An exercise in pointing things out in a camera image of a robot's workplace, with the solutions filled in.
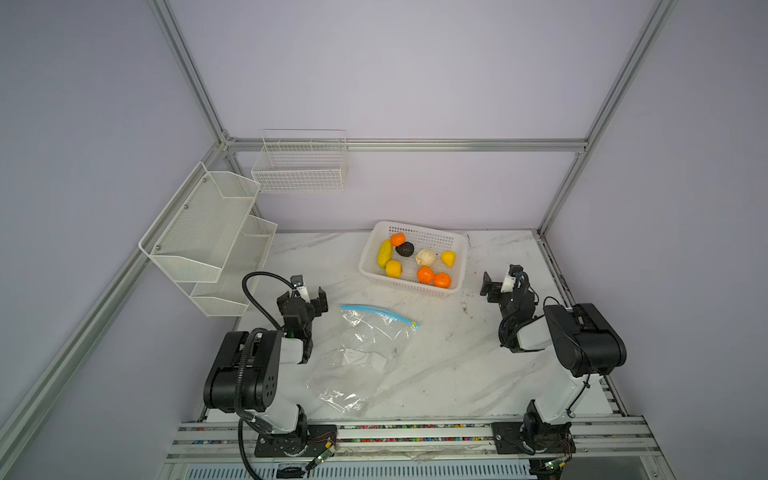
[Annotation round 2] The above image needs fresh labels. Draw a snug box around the dark avocado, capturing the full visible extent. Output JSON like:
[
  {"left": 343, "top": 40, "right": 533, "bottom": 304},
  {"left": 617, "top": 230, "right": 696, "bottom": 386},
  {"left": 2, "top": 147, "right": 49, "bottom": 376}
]
[{"left": 395, "top": 242, "right": 415, "bottom": 257}]

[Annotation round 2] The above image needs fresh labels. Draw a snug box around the white perforated plastic basket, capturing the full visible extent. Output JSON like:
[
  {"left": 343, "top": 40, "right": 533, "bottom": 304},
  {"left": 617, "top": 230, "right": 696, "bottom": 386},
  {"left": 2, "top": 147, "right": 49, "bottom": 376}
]
[{"left": 358, "top": 221, "right": 469, "bottom": 297}]

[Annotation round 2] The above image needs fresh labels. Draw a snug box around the orange tangerine bottom right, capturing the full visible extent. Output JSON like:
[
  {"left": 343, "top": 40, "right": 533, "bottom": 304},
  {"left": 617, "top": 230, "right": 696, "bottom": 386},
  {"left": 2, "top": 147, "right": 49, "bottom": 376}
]
[{"left": 432, "top": 272, "right": 452, "bottom": 289}]

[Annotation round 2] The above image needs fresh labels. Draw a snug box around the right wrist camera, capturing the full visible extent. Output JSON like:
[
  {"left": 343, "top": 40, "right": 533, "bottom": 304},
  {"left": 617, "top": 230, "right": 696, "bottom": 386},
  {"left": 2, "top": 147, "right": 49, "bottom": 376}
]
[{"left": 500, "top": 273, "right": 518, "bottom": 293}]

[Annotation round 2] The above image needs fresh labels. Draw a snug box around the small yellow lemon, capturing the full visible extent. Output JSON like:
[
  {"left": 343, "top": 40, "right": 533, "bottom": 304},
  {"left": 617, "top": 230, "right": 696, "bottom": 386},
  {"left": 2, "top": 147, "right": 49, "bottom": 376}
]
[{"left": 440, "top": 251, "right": 456, "bottom": 268}]

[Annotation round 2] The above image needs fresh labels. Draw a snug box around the white wire wall basket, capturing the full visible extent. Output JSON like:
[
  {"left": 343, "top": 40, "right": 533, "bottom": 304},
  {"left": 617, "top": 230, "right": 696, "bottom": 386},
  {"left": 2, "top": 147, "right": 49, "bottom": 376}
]
[{"left": 251, "top": 129, "right": 348, "bottom": 194}]

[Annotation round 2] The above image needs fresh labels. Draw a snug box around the yellow green mango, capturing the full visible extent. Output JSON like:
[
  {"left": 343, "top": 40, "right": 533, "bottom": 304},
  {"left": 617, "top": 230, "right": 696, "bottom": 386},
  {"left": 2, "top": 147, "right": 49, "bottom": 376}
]
[{"left": 377, "top": 239, "right": 393, "bottom": 269}]

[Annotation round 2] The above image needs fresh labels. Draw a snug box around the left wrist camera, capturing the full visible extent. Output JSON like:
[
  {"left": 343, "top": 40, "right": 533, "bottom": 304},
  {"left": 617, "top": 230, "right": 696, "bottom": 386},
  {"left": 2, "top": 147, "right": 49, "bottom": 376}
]
[{"left": 297, "top": 286, "right": 311, "bottom": 303}]

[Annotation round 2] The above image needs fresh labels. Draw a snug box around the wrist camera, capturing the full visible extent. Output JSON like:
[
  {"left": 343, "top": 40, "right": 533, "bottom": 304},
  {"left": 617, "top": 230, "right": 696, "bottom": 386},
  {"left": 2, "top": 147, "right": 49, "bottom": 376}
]
[
  {"left": 297, "top": 286, "right": 311, "bottom": 303},
  {"left": 500, "top": 273, "right": 518, "bottom": 293}
]

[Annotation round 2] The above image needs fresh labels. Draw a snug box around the clear zip top bag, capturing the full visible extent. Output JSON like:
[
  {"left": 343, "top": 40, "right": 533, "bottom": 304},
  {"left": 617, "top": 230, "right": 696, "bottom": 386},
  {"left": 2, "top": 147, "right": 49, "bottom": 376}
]
[{"left": 306, "top": 304, "right": 420, "bottom": 415}]

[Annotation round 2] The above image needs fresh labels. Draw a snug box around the orange tangerine top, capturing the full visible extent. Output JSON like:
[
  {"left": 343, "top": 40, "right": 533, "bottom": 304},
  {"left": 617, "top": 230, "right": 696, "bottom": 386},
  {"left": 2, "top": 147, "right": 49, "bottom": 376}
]
[{"left": 390, "top": 233, "right": 406, "bottom": 247}]

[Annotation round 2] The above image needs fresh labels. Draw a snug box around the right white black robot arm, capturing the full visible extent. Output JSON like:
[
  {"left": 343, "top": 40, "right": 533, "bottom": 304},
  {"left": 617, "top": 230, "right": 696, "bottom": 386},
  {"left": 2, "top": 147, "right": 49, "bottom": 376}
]
[{"left": 480, "top": 264, "right": 627, "bottom": 458}]

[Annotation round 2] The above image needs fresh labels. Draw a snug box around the white garlic bulb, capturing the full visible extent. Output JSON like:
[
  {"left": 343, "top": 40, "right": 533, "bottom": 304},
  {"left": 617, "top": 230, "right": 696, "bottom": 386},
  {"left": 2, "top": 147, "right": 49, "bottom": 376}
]
[{"left": 414, "top": 249, "right": 438, "bottom": 267}]

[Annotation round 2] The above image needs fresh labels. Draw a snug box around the orange tangerine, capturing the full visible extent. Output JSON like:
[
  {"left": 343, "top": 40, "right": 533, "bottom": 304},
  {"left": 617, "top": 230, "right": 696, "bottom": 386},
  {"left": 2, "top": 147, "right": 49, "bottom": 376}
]
[
  {"left": 390, "top": 233, "right": 406, "bottom": 247},
  {"left": 432, "top": 272, "right": 452, "bottom": 289},
  {"left": 417, "top": 266, "right": 435, "bottom": 284}
]

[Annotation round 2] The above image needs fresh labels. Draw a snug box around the orange tangerine bottom left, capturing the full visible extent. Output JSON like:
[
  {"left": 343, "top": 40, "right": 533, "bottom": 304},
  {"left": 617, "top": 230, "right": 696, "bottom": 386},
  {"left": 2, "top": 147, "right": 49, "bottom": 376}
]
[{"left": 417, "top": 266, "right": 435, "bottom": 284}]

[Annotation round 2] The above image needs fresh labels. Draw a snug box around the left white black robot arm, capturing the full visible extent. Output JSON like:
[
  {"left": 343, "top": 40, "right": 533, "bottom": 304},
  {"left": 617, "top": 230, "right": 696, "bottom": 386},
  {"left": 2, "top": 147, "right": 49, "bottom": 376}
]
[{"left": 203, "top": 271, "right": 337, "bottom": 458}]

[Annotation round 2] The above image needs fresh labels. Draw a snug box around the aluminium front rail base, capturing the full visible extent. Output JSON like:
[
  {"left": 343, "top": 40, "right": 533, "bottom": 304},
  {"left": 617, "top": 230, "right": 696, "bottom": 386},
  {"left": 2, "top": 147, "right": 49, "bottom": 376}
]
[{"left": 159, "top": 416, "right": 675, "bottom": 479}]

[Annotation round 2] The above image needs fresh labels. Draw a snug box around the yellow peach fruit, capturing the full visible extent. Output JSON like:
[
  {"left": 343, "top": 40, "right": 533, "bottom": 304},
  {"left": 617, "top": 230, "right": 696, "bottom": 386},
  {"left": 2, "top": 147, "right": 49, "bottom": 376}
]
[{"left": 385, "top": 259, "right": 402, "bottom": 279}]

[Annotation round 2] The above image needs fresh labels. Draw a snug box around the white mesh two-tier shelf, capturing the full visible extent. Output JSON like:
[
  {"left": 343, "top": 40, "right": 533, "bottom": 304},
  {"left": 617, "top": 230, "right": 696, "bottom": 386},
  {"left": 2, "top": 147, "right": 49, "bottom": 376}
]
[{"left": 138, "top": 163, "right": 278, "bottom": 317}]

